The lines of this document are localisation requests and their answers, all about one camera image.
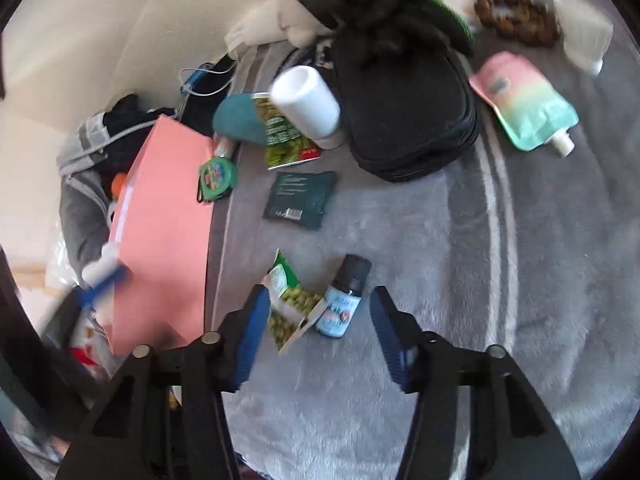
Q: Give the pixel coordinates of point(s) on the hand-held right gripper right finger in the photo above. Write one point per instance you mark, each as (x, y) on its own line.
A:
(391, 342)

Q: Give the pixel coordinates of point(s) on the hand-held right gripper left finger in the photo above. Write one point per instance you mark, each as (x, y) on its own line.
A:
(252, 332)

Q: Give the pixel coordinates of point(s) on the small green pea snack packet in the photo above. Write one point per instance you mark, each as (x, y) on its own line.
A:
(292, 305)

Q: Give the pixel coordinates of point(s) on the small bottle with blue label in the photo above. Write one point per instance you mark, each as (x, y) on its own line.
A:
(342, 305)

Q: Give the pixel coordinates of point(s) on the pink cardboard box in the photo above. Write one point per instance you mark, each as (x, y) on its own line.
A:
(160, 220)

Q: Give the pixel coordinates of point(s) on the green tape measure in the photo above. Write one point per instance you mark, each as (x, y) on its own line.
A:
(217, 176)

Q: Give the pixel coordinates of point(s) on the teal case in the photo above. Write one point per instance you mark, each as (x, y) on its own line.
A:
(237, 117)

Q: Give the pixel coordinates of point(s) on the white plush toy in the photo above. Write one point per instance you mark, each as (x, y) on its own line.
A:
(277, 20)

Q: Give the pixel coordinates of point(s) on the white cylinder container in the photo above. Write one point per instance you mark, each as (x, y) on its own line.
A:
(307, 100)

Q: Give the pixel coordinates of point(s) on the grey striped bed blanket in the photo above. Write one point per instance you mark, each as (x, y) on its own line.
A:
(475, 270)

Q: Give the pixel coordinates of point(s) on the dark green packet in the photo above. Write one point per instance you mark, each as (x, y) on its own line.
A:
(300, 200)

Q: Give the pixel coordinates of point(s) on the blue and white brush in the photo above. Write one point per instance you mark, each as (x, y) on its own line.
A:
(102, 285)

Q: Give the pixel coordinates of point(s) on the red and white packet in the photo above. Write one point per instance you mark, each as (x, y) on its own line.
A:
(87, 350)

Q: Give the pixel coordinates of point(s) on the large green pea snack packet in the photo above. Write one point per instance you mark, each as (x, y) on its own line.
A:
(287, 145)

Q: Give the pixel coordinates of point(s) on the orange ball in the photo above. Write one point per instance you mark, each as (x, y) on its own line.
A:
(119, 183)

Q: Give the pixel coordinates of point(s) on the grey folded blanket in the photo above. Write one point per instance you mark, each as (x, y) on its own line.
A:
(82, 220)

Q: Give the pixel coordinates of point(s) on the black zip pouch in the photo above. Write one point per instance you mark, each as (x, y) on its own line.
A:
(405, 120)

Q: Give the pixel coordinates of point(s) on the dark blue clothing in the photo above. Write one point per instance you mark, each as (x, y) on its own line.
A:
(130, 125)

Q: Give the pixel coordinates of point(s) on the small blue object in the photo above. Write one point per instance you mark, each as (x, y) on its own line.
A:
(194, 81)

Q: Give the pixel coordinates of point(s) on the light grey striped towel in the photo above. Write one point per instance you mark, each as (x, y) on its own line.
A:
(82, 137)

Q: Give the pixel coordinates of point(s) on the pastel spout pouch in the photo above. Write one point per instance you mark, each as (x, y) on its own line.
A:
(525, 102)

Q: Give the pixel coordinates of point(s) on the black fuzzy cloth green trim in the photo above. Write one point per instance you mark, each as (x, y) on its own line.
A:
(380, 5)

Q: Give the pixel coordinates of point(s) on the clear white bottle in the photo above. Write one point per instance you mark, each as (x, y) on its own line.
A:
(582, 30)

